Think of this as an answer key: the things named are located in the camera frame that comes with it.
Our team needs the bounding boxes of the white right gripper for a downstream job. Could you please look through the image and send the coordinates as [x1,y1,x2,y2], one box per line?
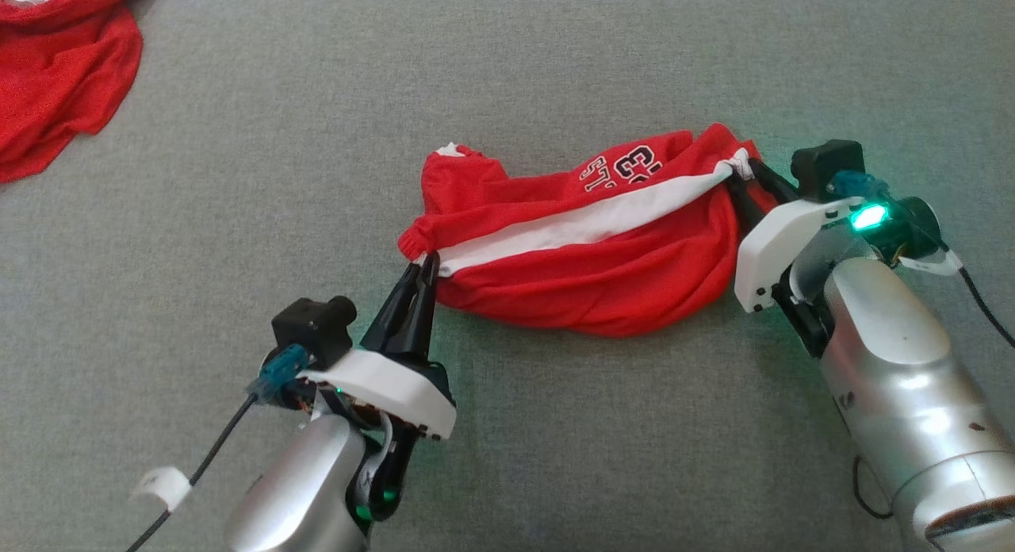
[726,160,891,359]

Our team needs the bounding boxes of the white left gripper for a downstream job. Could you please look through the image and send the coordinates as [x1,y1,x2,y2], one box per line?
[301,251,458,525]

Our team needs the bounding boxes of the red white-striped basketball shorts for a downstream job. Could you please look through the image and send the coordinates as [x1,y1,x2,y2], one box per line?
[397,123,783,338]

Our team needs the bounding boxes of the red white basketball jersey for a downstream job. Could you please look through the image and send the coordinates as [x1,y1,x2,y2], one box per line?
[0,0,155,185]

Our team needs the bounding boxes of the large grey fabric sofa ottoman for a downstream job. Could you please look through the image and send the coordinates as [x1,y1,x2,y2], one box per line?
[0,0,1015,552]

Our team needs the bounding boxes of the teal right camera connector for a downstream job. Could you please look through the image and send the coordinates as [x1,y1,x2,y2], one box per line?
[828,171,891,206]

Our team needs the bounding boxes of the teal camera connector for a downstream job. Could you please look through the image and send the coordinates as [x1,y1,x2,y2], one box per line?
[255,343,311,396]
[828,171,891,206]

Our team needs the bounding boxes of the teal left camera connector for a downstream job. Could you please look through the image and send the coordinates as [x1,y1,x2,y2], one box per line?
[255,343,311,396]

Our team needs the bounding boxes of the white cable clip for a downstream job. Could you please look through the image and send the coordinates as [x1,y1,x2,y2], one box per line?
[130,466,193,512]
[899,246,965,278]

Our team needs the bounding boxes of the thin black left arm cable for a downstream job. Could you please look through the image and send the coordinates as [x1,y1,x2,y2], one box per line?
[125,392,261,552]

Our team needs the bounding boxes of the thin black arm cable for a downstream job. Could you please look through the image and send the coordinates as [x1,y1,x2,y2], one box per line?
[955,265,1015,351]
[125,392,261,552]

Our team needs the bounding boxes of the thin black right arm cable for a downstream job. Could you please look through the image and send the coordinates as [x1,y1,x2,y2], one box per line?
[955,265,1015,351]

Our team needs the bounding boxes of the short black cable loop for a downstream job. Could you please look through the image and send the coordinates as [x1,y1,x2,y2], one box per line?
[852,454,894,522]

